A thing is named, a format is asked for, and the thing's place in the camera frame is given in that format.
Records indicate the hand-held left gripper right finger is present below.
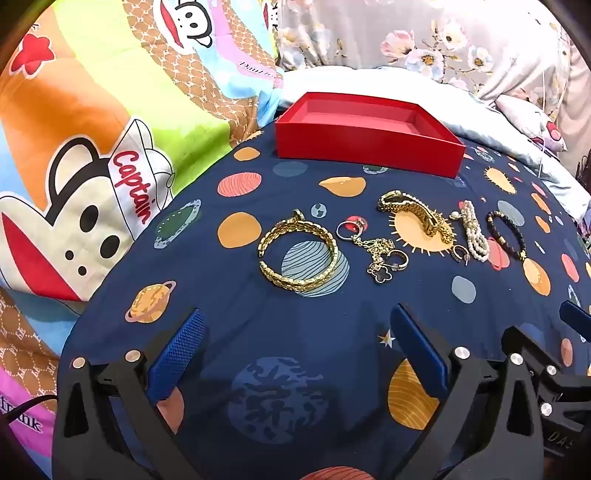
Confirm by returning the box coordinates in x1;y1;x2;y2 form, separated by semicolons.
390;304;546;480

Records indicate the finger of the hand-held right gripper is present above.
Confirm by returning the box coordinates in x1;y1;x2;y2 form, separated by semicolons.
501;325;591;418
558;300;591;344

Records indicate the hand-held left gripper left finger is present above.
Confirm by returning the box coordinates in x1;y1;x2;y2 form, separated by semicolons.
52;308;207;480

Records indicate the gold hoop earring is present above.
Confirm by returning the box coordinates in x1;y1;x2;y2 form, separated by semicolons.
385;249;410;273

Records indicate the gold chain with black clover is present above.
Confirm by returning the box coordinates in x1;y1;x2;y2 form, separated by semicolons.
348;234;398;284

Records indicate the dark bead bracelet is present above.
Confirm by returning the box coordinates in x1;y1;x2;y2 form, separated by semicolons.
486;210;529;261

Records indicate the white pearl bracelet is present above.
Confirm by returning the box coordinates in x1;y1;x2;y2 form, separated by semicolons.
450;199;490;264

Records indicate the gold wristwatch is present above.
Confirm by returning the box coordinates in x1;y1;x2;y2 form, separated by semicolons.
378;190;455;244

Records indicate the gold link bangle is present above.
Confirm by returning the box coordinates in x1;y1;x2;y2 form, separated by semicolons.
257;209;340;292

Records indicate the silver ring with red stone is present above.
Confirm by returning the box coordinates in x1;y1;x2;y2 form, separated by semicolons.
336;216;368;241

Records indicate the red cardboard box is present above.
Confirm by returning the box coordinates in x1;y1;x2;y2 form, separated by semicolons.
275;91;467;180

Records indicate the navy planet print sheet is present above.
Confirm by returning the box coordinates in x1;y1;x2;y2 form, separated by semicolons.
60;124;591;480

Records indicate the pink plush pillow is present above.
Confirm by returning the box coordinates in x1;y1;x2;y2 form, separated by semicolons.
496;92;568;153

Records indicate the light blue pillow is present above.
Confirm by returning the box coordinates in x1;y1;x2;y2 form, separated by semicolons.
277;67;591;217

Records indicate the pale pink cloth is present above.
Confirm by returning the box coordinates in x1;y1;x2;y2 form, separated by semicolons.
551;39;591;185

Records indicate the cartoon monkey blanket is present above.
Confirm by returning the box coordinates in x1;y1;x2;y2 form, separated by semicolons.
0;0;284;462

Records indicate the grey floral cloth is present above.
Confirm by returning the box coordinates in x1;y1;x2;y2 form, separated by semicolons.
276;0;571;90

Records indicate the black cable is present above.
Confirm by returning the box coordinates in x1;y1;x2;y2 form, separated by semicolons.
0;393;60;432

